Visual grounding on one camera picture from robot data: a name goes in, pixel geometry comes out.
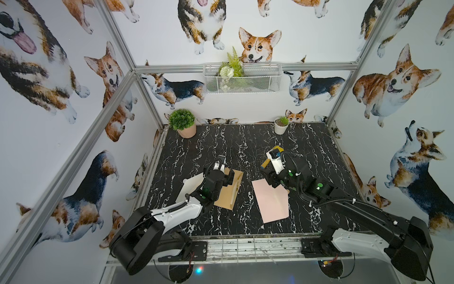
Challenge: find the small plant white pot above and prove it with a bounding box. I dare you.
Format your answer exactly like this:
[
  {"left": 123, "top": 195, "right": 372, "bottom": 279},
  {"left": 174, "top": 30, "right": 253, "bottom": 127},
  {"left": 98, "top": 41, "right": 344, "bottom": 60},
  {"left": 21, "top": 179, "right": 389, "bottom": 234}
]
[{"left": 274, "top": 116, "right": 290, "bottom": 135}]

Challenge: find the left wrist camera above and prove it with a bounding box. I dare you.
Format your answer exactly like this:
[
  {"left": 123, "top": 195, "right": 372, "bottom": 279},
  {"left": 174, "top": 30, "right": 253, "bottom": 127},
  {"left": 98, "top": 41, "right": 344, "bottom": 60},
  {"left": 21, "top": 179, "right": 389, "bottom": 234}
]
[{"left": 213, "top": 155, "right": 226, "bottom": 172}]

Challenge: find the pink envelope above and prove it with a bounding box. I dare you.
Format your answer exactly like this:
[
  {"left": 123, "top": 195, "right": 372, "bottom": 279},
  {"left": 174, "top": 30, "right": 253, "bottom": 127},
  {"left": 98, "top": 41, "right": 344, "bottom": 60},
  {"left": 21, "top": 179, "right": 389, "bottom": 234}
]
[{"left": 252, "top": 179, "right": 289, "bottom": 224}]

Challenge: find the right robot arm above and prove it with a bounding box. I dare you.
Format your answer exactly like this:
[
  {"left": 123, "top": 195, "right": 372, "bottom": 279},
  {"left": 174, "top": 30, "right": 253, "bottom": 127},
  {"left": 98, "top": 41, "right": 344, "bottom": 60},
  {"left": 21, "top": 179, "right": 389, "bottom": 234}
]
[{"left": 261, "top": 149, "right": 433, "bottom": 281}]

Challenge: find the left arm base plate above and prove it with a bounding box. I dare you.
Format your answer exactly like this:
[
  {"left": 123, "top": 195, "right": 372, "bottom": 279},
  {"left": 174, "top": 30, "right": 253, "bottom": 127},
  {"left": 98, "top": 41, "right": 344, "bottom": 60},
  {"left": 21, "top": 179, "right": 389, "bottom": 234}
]
[{"left": 158, "top": 241, "right": 208, "bottom": 263}]

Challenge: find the fern and white flower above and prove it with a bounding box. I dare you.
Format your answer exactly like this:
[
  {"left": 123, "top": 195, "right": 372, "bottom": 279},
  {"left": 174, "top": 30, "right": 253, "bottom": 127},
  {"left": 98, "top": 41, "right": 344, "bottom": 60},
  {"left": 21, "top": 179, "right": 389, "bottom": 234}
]
[{"left": 218, "top": 47, "right": 244, "bottom": 92}]

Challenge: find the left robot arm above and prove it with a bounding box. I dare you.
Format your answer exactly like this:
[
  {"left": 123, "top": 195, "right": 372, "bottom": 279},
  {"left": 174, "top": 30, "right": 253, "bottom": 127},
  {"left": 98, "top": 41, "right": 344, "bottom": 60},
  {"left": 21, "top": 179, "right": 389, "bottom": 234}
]
[{"left": 109, "top": 168, "right": 235, "bottom": 275}]

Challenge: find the white envelope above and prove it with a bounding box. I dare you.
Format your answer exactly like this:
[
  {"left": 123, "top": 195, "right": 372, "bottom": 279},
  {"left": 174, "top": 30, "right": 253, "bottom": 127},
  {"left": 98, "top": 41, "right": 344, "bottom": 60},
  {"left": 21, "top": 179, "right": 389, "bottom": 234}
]
[{"left": 176, "top": 173, "right": 204, "bottom": 203}]

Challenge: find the yellow toy shovel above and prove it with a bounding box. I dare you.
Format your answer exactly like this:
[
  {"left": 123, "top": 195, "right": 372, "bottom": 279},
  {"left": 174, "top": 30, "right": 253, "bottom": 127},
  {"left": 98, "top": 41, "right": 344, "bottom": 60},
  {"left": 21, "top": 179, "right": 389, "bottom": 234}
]
[{"left": 261, "top": 146, "right": 284, "bottom": 169}]

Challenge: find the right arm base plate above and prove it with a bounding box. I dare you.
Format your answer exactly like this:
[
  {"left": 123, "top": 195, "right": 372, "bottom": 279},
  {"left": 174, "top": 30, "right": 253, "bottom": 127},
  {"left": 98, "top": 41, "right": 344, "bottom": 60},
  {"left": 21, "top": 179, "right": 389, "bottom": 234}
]
[{"left": 300, "top": 237, "right": 352, "bottom": 258}]

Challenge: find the brown kraft envelope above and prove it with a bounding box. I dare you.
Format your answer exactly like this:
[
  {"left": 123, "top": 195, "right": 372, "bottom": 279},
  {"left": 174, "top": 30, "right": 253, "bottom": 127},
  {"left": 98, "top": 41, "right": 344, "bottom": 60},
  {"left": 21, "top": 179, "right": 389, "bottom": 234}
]
[{"left": 214, "top": 168, "right": 244, "bottom": 211}]

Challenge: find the white wire wall basket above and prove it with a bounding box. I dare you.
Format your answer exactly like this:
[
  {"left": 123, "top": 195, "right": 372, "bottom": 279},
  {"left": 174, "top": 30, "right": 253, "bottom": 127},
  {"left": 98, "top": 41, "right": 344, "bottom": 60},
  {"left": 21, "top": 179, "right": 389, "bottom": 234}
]
[{"left": 203, "top": 63, "right": 283, "bottom": 94}]

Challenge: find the green plant pink pot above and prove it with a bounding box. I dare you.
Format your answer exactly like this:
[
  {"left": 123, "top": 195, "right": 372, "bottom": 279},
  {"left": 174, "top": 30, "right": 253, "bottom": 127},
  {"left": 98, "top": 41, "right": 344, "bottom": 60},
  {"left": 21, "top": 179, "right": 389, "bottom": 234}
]
[{"left": 168, "top": 109, "right": 196, "bottom": 138}]

